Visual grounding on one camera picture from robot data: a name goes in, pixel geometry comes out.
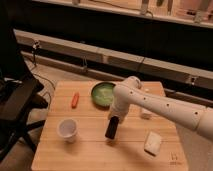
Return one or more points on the white paper cup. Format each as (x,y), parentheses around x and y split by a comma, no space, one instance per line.
(67,130)

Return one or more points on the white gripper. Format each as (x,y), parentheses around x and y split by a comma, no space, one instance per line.
(118,110)

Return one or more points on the white glue bottle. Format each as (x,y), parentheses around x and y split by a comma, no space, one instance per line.
(145,114)

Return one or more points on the black office chair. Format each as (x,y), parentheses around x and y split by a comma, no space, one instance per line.
(18,95)

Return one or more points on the black eraser block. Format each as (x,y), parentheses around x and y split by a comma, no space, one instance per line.
(112,127)

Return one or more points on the white sponge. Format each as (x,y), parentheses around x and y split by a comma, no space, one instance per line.
(153,143)

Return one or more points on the green bowl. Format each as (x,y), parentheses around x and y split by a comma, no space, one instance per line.
(102,94)

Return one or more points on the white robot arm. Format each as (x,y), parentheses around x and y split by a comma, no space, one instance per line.
(197,118)

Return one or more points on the orange carrot toy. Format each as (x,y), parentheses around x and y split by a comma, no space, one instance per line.
(75,100)

